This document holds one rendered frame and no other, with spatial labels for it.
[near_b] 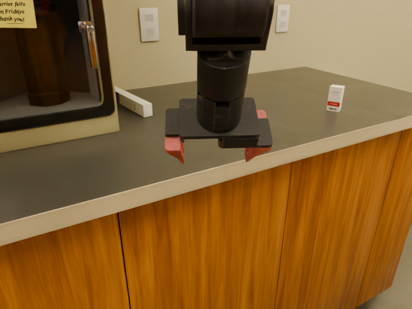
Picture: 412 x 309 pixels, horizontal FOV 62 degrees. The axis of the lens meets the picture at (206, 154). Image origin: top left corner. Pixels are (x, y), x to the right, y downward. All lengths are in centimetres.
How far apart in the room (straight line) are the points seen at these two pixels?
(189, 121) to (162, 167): 30
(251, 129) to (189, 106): 9
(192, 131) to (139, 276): 47
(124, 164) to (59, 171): 13
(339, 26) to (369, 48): 30
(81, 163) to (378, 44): 182
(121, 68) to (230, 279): 83
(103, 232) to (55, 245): 9
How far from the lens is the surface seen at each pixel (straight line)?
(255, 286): 108
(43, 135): 90
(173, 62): 142
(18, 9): 83
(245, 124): 44
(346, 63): 206
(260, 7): 33
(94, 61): 81
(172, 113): 48
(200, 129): 43
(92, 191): 67
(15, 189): 73
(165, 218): 76
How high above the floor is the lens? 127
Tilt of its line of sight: 25 degrees down
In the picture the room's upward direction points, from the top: straight up
